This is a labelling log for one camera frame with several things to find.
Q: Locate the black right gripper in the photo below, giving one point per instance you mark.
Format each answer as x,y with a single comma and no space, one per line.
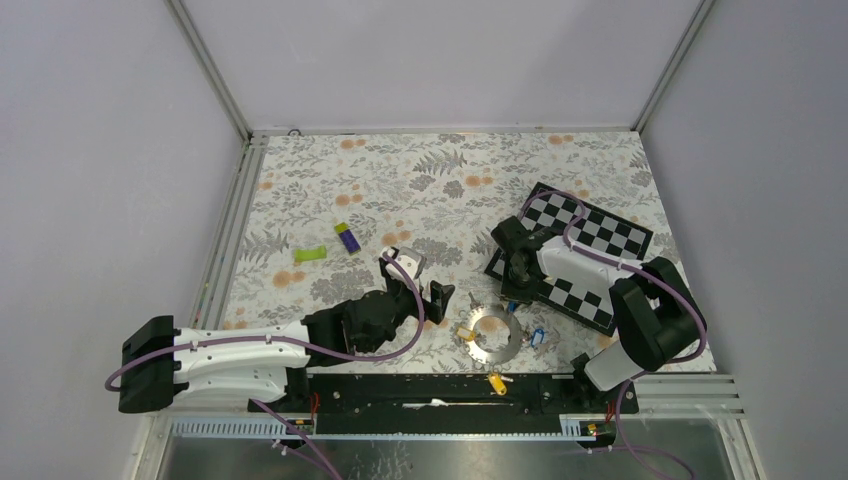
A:
508,291

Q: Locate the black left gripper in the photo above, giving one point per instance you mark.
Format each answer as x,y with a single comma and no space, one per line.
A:
437,301

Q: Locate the blue key tag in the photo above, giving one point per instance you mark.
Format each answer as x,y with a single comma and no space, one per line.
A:
537,338

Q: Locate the yellow key tag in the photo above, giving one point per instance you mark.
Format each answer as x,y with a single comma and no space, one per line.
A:
498,384

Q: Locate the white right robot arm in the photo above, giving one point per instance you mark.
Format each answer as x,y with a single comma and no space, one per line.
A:
648,305

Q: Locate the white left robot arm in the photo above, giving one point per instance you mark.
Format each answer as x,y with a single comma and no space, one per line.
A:
162,364

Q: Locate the black white chessboard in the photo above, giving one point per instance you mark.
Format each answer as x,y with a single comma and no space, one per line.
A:
580,275

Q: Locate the green marker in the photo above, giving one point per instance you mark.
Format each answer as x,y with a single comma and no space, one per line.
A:
306,255

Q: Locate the purple yellow marker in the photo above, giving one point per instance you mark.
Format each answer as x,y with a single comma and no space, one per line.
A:
347,238

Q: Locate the black front rail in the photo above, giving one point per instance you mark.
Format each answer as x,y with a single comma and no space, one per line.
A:
349,393

